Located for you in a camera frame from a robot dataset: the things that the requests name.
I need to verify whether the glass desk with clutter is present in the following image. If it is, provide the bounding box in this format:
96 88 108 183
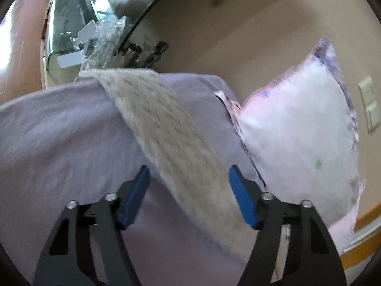
41 0 159 88

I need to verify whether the lavender bed sheet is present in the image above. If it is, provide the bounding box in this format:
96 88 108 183
1 80 247 285

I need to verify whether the white wall switch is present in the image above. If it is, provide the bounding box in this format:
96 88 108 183
358 76 380 134

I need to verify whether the white floral left pillow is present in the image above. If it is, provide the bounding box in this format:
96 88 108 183
216 38 364 253

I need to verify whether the wooden headboard with glass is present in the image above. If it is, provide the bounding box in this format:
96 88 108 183
340 203 380 271

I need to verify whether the beige cable-knit sweater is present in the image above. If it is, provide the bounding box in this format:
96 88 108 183
80 68 259 261

